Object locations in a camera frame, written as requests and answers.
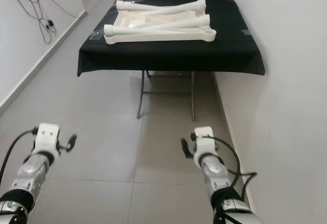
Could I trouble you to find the black tablecloth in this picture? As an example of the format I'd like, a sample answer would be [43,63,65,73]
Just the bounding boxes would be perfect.
[77,0,266,77]

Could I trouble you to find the white plastic table top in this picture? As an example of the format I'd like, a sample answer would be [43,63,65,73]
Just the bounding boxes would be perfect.
[103,0,217,44]

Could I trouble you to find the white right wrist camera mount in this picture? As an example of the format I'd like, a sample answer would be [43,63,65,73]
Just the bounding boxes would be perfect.
[193,126,217,156]

